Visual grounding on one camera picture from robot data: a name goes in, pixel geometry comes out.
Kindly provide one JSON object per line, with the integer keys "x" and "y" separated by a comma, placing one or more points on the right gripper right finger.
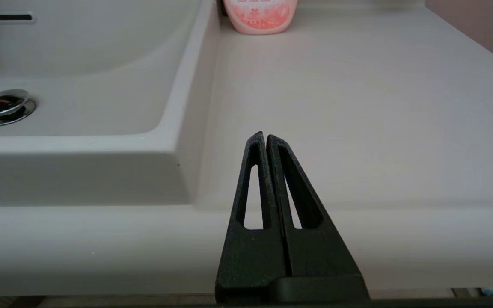
{"x": 323, "y": 256}

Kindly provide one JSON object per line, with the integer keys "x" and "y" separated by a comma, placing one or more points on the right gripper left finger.
{"x": 253, "y": 256}

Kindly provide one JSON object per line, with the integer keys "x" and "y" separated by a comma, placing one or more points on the beige wash basin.
{"x": 88, "y": 55}

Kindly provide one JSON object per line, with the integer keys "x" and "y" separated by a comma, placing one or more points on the chrome sink drain stopper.
{"x": 4, "y": 107}

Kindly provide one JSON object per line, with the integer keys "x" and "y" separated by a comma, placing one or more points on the pink soap pump bottle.
{"x": 259, "y": 15}

